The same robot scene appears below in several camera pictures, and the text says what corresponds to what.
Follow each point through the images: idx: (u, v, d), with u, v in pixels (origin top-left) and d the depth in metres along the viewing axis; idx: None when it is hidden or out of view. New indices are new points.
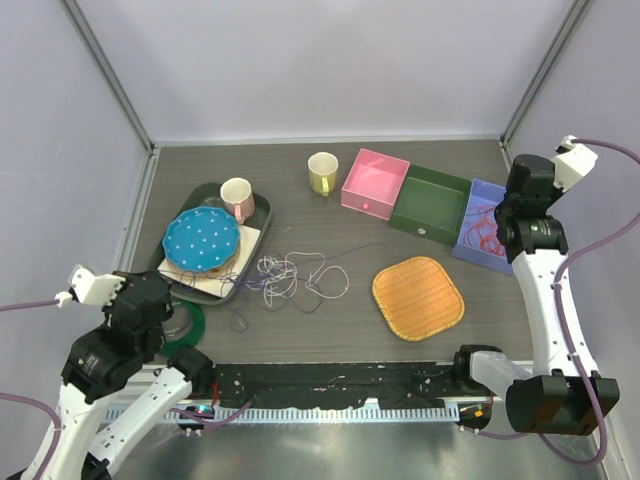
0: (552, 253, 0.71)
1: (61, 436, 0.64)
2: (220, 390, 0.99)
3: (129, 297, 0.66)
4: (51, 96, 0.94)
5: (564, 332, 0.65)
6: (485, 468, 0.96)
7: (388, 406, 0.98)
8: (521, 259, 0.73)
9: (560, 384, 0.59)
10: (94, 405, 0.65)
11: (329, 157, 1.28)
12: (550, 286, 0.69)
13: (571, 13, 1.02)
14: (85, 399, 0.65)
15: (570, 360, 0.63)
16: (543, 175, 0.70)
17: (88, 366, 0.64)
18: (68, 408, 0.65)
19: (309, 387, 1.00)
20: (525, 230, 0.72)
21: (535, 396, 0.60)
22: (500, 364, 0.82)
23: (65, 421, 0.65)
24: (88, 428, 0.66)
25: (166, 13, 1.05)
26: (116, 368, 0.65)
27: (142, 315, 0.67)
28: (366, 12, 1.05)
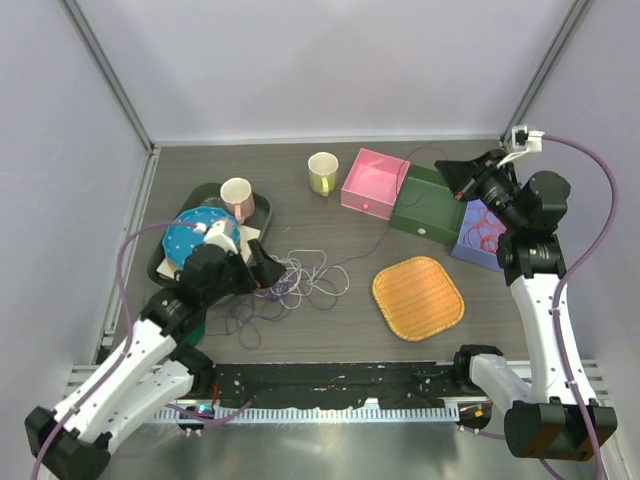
0: (550, 279, 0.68)
1: (124, 361, 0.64)
2: (220, 390, 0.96)
3: (199, 259, 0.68)
4: (51, 95, 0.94)
5: (563, 358, 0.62)
6: (484, 468, 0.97)
7: (388, 406, 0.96)
8: (518, 283, 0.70)
9: (559, 411, 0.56)
10: (167, 341, 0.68)
11: (329, 157, 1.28)
12: (547, 312, 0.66)
13: (572, 13, 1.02)
14: (161, 332, 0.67)
15: (569, 388, 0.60)
16: (556, 207, 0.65)
17: (170, 310, 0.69)
18: (140, 339, 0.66)
19: (309, 387, 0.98)
20: (524, 255, 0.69)
21: (531, 423, 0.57)
22: (502, 371, 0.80)
23: (131, 350, 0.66)
24: (143, 368, 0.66)
25: (166, 12, 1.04)
26: (188, 318, 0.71)
27: (209, 274, 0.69)
28: (367, 12, 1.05)
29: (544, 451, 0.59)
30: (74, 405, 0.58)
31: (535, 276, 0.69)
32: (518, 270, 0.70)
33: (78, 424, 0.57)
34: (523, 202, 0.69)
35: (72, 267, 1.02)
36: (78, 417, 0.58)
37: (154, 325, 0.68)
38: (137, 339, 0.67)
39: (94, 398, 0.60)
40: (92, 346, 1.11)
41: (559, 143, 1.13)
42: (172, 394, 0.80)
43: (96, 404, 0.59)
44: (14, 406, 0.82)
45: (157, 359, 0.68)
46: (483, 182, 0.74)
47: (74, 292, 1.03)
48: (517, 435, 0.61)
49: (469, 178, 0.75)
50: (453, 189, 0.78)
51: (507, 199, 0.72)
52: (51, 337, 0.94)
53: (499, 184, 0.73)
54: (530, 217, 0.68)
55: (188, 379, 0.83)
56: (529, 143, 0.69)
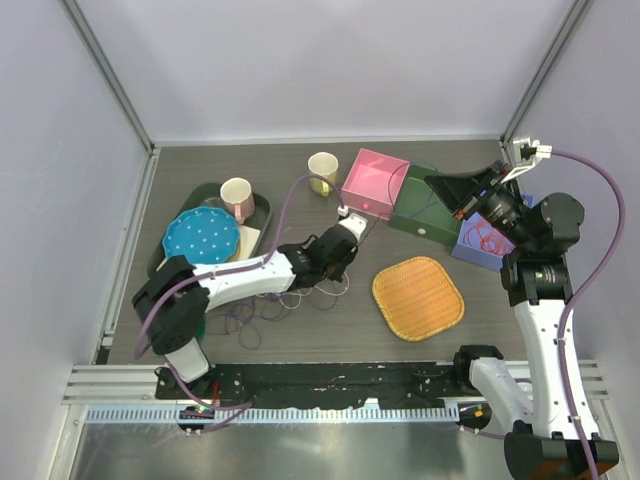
0: (556, 304, 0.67)
1: (259, 270, 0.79)
2: (220, 390, 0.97)
3: (342, 235, 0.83)
4: (52, 96, 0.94)
5: (566, 391, 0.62)
6: (485, 468, 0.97)
7: (388, 406, 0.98)
8: (523, 307, 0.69)
9: (560, 447, 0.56)
10: (287, 281, 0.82)
11: (329, 157, 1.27)
12: (552, 342, 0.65)
13: (571, 13, 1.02)
14: (291, 270, 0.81)
15: (571, 423, 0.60)
16: (568, 233, 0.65)
17: (301, 259, 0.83)
18: (275, 263, 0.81)
19: (309, 387, 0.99)
20: (530, 277, 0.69)
21: (531, 455, 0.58)
22: (503, 381, 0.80)
23: (266, 265, 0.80)
24: (266, 282, 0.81)
25: (166, 13, 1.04)
26: (306, 275, 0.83)
27: (338, 249, 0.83)
28: (367, 11, 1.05)
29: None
30: (215, 272, 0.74)
31: (540, 301, 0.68)
32: (523, 294, 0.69)
33: (209, 286, 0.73)
34: (533, 224, 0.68)
35: (72, 267, 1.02)
36: (211, 282, 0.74)
37: (288, 263, 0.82)
38: (273, 262, 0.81)
39: (227, 278, 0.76)
40: (92, 346, 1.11)
41: (560, 143, 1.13)
42: (189, 367, 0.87)
43: (226, 283, 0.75)
44: (14, 406, 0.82)
45: (273, 285, 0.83)
46: (487, 201, 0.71)
47: (74, 293, 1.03)
48: (517, 460, 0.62)
49: (471, 197, 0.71)
50: (453, 206, 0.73)
51: (513, 218, 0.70)
52: (51, 338, 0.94)
53: (504, 202, 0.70)
54: (540, 241, 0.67)
55: (204, 367, 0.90)
56: (534, 157, 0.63)
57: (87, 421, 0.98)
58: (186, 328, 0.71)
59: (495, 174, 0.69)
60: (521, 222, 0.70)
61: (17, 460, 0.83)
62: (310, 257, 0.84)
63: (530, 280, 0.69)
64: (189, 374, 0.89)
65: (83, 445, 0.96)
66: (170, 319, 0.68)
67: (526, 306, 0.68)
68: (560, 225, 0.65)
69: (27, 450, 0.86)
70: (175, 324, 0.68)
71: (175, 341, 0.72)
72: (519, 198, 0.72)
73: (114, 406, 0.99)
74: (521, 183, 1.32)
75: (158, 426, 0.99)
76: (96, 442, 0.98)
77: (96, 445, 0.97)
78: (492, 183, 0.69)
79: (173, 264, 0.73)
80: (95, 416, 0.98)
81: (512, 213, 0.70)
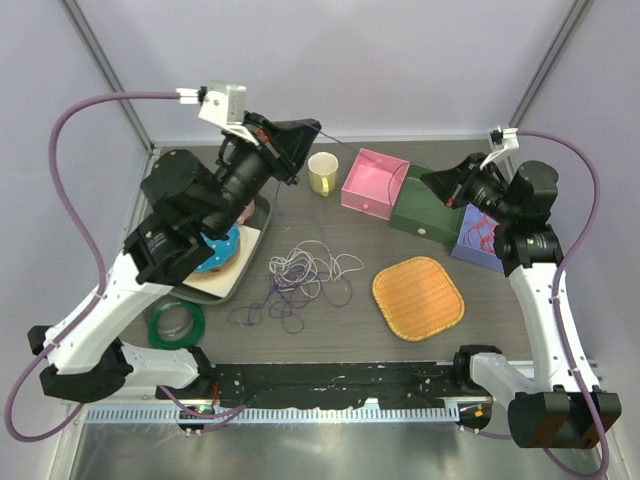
0: (549, 267, 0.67)
1: (102, 303, 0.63)
2: (220, 390, 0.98)
3: (168, 187, 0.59)
4: (52, 95, 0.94)
5: (563, 345, 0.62)
6: (485, 468, 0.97)
7: (388, 406, 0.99)
8: (517, 274, 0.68)
9: (564, 400, 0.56)
10: (144, 286, 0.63)
11: (329, 157, 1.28)
12: (547, 300, 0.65)
13: (572, 12, 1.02)
14: (136, 280, 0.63)
15: (571, 376, 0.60)
16: (547, 191, 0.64)
17: (150, 249, 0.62)
18: (118, 281, 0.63)
19: (309, 387, 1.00)
20: (522, 245, 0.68)
21: (536, 413, 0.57)
22: (502, 367, 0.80)
23: (109, 291, 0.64)
24: (128, 305, 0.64)
25: (165, 12, 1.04)
26: (171, 258, 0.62)
27: (178, 209, 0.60)
28: (367, 12, 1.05)
29: (547, 442, 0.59)
30: (53, 341, 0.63)
31: (534, 265, 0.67)
32: (516, 261, 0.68)
33: (57, 360, 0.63)
34: (514, 193, 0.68)
35: (71, 267, 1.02)
36: (57, 353, 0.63)
37: (132, 267, 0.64)
38: (115, 280, 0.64)
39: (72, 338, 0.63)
40: None
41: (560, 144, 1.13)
42: (178, 376, 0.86)
43: (71, 345, 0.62)
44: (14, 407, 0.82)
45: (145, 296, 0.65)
46: (470, 185, 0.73)
47: (73, 293, 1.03)
48: (521, 425, 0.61)
49: (456, 184, 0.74)
50: (442, 196, 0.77)
51: (496, 197, 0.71)
52: None
53: (486, 185, 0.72)
54: (523, 208, 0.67)
55: (193, 372, 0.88)
56: (504, 141, 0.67)
57: (87, 421, 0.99)
58: (97, 384, 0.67)
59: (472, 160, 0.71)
60: (503, 198, 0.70)
61: (16, 460, 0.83)
62: (170, 235, 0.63)
63: (520, 247, 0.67)
64: (181, 381, 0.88)
65: (83, 445, 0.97)
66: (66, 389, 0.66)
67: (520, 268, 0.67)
68: (539, 184, 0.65)
69: (26, 450, 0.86)
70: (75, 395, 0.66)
71: (102, 389, 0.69)
72: (502, 179, 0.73)
73: (113, 406, 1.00)
74: None
75: (158, 426, 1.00)
76: (96, 442, 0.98)
77: (96, 445, 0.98)
78: (472, 167, 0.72)
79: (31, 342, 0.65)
80: (95, 416, 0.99)
81: (494, 193, 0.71)
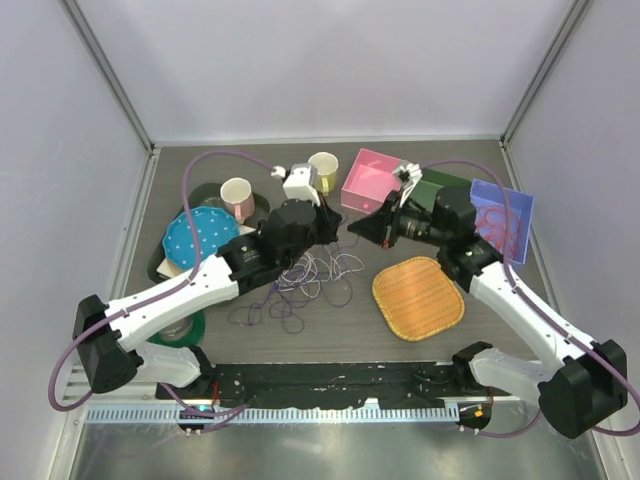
0: (497, 266, 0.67)
1: (188, 288, 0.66)
2: (220, 390, 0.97)
3: (295, 215, 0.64)
4: (51, 95, 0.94)
5: (547, 320, 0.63)
6: (484, 468, 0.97)
7: (387, 406, 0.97)
8: (474, 285, 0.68)
9: (579, 369, 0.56)
10: (232, 286, 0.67)
11: (329, 157, 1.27)
12: (512, 293, 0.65)
13: (572, 12, 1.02)
14: (229, 277, 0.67)
15: (570, 343, 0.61)
16: (469, 210, 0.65)
17: (246, 257, 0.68)
18: (208, 273, 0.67)
19: (309, 387, 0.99)
20: (466, 260, 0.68)
21: (563, 395, 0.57)
22: (506, 362, 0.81)
23: (196, 279, 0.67)
24: (203, 299, 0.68)
25: (165, 13, 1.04)
26: (259, 273, 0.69)
27: (292, 234, 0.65)
28: (368, 13, 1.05)
29: (590, 418, 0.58)
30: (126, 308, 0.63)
31: (483, 270, 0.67)
32: (468, 278, 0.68)
33: (122, 327, 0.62)
34: (441, 220, 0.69)
35: (71, 266, 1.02)
36: (124, 321, 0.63)
37: (225, 268, 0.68)
38: (204, 272, 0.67)
39: (146, 312, 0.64)
40: None
41: (560, 144, 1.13)
42: (180, 374, 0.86)
43: (144, 317, 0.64)
44: (14, 406, 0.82)
45: (217, 297, 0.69)
46: (399, 224, 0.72)
47: (73, 292, 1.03)
48: (560, 418, 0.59)
49: (385, 227, 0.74)
50: (377, 238, 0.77)
51: (426, 226, 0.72)
52: (51, 337, 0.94)
53: (413, 219, 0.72)
54: (455, 230, 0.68)
55: (195, 371, 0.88)
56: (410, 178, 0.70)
57: (87, 421, 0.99)
58: (114, 373, 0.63)
59: (391, 203, 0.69)
60: (432, 224, 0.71)
61: (16, 460, 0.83)
62: (260, 253, 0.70)
63: (465, 262, 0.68)
64: (183, 381, 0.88)
65: (84, 445, 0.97)
66: (91, 365, 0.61)
67: (474, 278, 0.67)
68: (460, 206, 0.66)
69: (26, 450, 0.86)
70: (96, 372, 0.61)
71: (114, 381, 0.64)
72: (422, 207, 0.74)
73: (113, 406, 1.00)
74: (521, 183, 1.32)
75: (158, 426, 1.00)
76: (97, 442, 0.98)
77: (96, 445, 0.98)
78: (394, 208, 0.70)
79: (85, 305, 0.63)
80: (95, 416, 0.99)
81: (422, 223, 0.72)
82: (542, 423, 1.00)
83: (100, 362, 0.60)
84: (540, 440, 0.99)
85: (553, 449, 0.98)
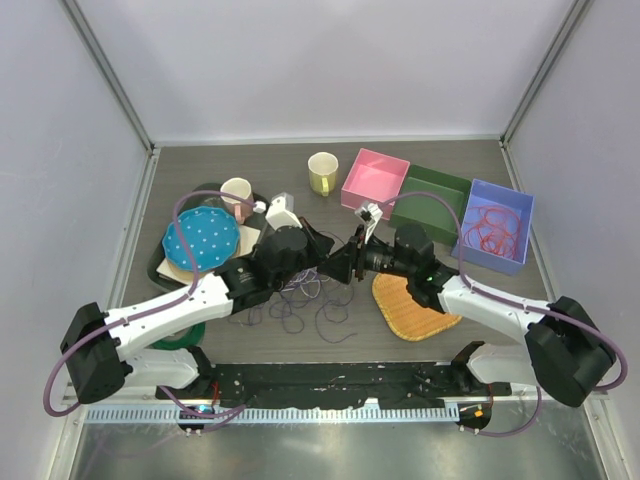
0: (454, 278, 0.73)
1: (186, 303, 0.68)
2: (220, 390, 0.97)
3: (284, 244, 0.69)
4: (51, 95, 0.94)
5: (503, 300, 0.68)
6: (484, 468, 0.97)
7: (387, 406, 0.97)
8: (443, 300, 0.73)
9: (543, 330, 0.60)
10: (229, 303, 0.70)
11: (329, 157, 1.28)
12: (472, 293, 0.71)
13: (572, 13, 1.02)
14: (226, 295, 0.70)
15: (529, 312, 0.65)
16: (424, 243, 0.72)
17: (242, 278, 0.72)
18: (206, 289, 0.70)
19: (309, 387, 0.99)
20: (430, 286, 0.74)
21: (544, 362, 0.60)
22: (499, 353, 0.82)
23: (195, 294, 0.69)
24: (199, 314, 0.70)
25: (165, 13, 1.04)
26: (252, 294, 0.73)
27: (284, 258, 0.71)
28: (369, 13, 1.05)
29: (585, 377, 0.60)
30: (126, 317, 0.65)
31: (443, 286, 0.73)
32: (437, 301, 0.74)
33: (121, 335, 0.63)
34: (402, 255, 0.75)
35: (71, 266, 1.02)
36: (124, 330, 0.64)
37: (223, 286, 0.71)
38: (203, 289, 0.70)
39: (145, 322, 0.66)
40: None
41: (560, 144, 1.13)
42: (177, 375, 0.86)
43: (143, 328, 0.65)
44: (14, 407, 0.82)
45: (210, 314, 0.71)
46: (366, 258, 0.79)
47: (72, 293, 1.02)
48: (559, 388, 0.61)
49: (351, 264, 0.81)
50: (344, 276, 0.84)
51: (390, 260, 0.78)
52: (50, 337, 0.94)
53: (379, 254, 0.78)
54: (417, 262, 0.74)
55: (193, 371, 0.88)
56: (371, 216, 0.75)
57: (87, 421, 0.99)
58: (103, 383, 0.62)
59: (355, 243, 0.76)
60: (395, 257, 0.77)
61: (16, 460, 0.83)
62: (254, 275, 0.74)
63: (429, 286, 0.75)
64: (181, 381, 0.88)
65: (83, 445, 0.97)
66: (82, 372, 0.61)
67: (438, 296, 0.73)
68: (415, 241, 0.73)
69: (26, 450, 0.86)
70: (88, 375, 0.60)
71: (101, 390, 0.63)
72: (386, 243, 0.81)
73: (113, 406, 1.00)
74: (521, 183, 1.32)
75: (158, 426, 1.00)
76: (96, 442, 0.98)
77: (96, 445, 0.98)
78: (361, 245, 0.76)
79: (84, 312, 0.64)
80: (95, 416, 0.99)
81: (386, 256, 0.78)
82: (542, 423, 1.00)
83: (94, 363, 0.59)
84: (540, 440, 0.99)
85: (553, 449, 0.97)
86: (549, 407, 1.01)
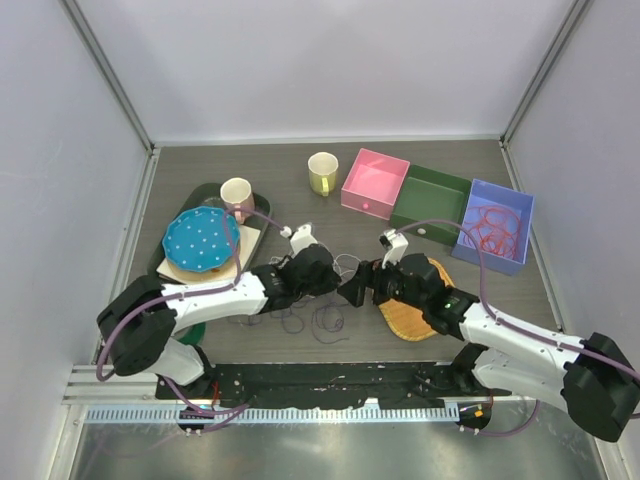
0: (475, 306, 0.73)
1: (231, 292, 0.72)
2: (220, 390, 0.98)
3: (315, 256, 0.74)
4: (51, 95, 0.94)
5: (534, 337, 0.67)
6: (484, 468, 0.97)
7: (387, 406, 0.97)
8: (465, 329, 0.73)
9: (579, 371, 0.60)
10: (261, 303, 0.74)
11: (329, 157, 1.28)
12: (497, 326, 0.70)
13: (572, 12, 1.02)
14: (263, 292, 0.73)
15: (563, 351, 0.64)
16: (427, 271, 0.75)
17: (274, 282, 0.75)
18: (247, 283, 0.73)
19: (309, 387, 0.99)
20: (446, 313, 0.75)
21: (580, 400, 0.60)
22: (515, 366, 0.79)
23: (238, 285, 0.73)
24: (237, 306, 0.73)
25: (165, 13, 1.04)
26: (280, 298, 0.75)
27: (313, 270, 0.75)
28: (368, 13, 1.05)
29: (621, 412, 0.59)
30: (183, 292, 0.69)
31: (465, 315, 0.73)
32: (457, 328, 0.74)
33: (177, 307, 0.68)
34: (412, 285, 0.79)
35: (71, 267, 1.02)
36: (179, 303, 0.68)
37: (261, 284, 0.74)
38: (244, 282, 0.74)
39: (197, 300, 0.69)
40: (92, 346, 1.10)
41: (560, 143, 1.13)
42: (185, 371, 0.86)
43: (195, 305, 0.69)
44: (15, 407, 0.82)
45: (245, 309, 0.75)
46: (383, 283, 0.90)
47: (73, 293, 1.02)
48: (598, 424, 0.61)
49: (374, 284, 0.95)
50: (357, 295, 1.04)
51: (400, 287, 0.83)
52: (51, 337, 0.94)
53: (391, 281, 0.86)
54: (427, 291, 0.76)
55: (199, 369, 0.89)
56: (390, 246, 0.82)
57: (87, 421, 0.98)
58: (148, 353, 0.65)
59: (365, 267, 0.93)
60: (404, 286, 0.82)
61: (16, 460, 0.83)
62: (283, 281, 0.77)
63: (448, 314, 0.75)
64: (187, 378, 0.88)
65: (84, 445, 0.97)
66: (132, 339, 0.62)
67: (461, 325, 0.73)
68: (419, 270, 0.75)
69: (26, 450, 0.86)
70: (143, 340, 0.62)
71: (140, 361, 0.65)
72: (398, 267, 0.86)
73: (114, 406, 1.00)
74: (521, 183, 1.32)
75: (158, 426, 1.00)
76: (96, 442, 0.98)
77: (96, 445, 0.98)
78: (376, 266, 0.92)
79: (141, 283, 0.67)
80: (95, 416, 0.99)
81: (397, 283, 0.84)
82: (542, 423, 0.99)
83: (152, 328, 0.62)
84: (540, 441, 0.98)
85: (554, 449, 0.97)
86: (549, 407, 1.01)
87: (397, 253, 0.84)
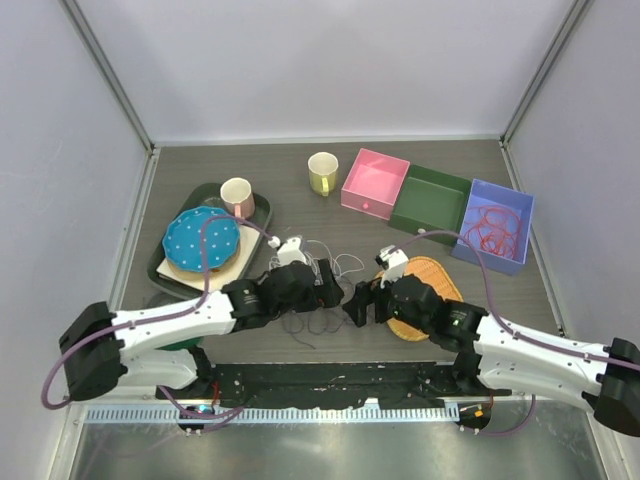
0: (487, 321, 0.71)
1: (190, 316, 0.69)
2: (220, 390, 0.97)
3: (299, 274, 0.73)
4: (51, 95, 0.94)
5: (558, 350, 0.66)
6: (484, 468, 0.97)
7: (387, 406, 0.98)
8: (479, 345, 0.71)
9: (615, 383, 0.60)
10: (231, 323, 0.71)
11: (329, 157, 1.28)
12: (516, 340, 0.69)
13: (572, 13, 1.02)
14: (231, 313, 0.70)
15: (591, 361, 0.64)
16: (419, 293, 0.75)
17: (248, 300, 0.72)
18: (212, 304, 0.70)
19: (309, 387, 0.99)
20: (455, 332, 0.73)
21: (614, 410, 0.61)
22: (523, 369, 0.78)
23: (200, 309, 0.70)
24: (200, 329, 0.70)
25: (164, 13, 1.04)
26: (253, 316, 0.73)
27: (294, 289, 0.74)
28: (368, 13, 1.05)
29: None
30: (134, 321, 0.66)
31: (479, 334, 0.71)
32: (470, 344, 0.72)
33: (126, 338, 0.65)
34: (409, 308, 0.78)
35: (71, 266, 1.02)
36: (130, 333, 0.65)
37: (229, 305, 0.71)
38: (209, 303, 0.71)
39: (150, 328, 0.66)
40: None
41: (560, 143, 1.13)
42: (173, 377, 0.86)
43: (148, 334, 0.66)
44: (14, 407, 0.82)
45: (213, 331, 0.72)
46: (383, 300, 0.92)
47: (72, 292, 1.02)
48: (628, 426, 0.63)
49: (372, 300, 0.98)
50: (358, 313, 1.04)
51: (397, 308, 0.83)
52: (50, 338, 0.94)
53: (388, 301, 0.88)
54: (428, 311, 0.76)
55: (190, 374, 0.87)
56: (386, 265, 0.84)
57: (87, 421, 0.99)
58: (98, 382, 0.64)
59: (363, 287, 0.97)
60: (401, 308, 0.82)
61: (16, 460, 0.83)
62: (259, 298, 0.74)
63: (458, 332, 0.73)
64: (179, 382, 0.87)
65: (83, 445, 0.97)
66: (80, 371, 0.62)
67: (475, 343, 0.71)
68: (409, 290, 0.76)
69: (26, 450, 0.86)
70: (89, 372, 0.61)
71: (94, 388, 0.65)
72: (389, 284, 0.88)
73: (113, 406, 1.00)
74: (521, 183, 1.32)
75: (158, 426, 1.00)
76: (96, 441, 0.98)
77: (96, 445, 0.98)
78: (373, 286, 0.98)
79: (92, 310, 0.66)
80: (95, 416, 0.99)
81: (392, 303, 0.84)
82: (542, 423, 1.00)
83: (97, 360, 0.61)
84: (540, 441, 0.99)
85: (554, 449, 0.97)
86: (549, 407, 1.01)
87: (392, 272, 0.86)
